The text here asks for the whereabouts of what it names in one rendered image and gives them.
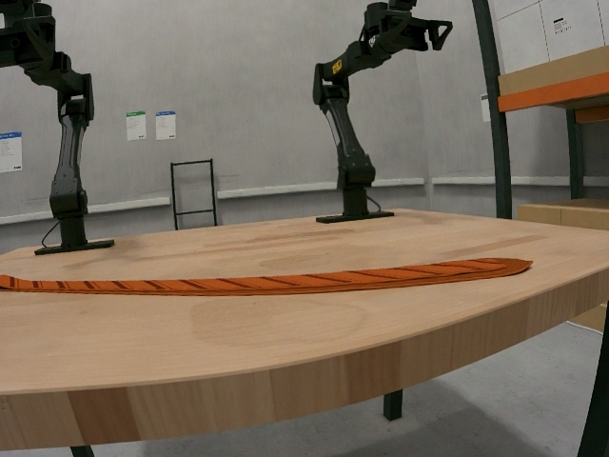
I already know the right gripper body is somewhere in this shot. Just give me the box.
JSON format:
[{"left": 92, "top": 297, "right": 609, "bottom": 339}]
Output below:
[{"left": 0, "top": 4, "right": 48, "bottom": 70}]

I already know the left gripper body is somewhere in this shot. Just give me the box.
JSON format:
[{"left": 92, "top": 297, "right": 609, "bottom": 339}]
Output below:
[{"left": 379, "top": 0, "right": 431, "bottom": 53}]

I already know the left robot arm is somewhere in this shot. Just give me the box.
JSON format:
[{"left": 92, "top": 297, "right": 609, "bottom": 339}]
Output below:
[{"left": 313, "top": 2, "right": 395, "bottom": 224}]

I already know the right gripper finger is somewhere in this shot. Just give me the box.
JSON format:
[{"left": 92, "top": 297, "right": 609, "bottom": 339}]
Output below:
[{"left": 23, "top": 15, "right": 55, "bottom": 58}]

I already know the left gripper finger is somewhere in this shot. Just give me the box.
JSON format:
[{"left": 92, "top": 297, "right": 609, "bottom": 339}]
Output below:
[
  {"left": 428, "top": 20, "right": 453, "bottom": 50},
  {"left": 379, "top": 10, "right": 412, "bottom": 43}
]

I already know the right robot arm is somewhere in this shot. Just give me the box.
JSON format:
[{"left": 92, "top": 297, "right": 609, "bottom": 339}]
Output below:
[{"left": 0, "top": 0, "right": 114, "bottom": 255}]

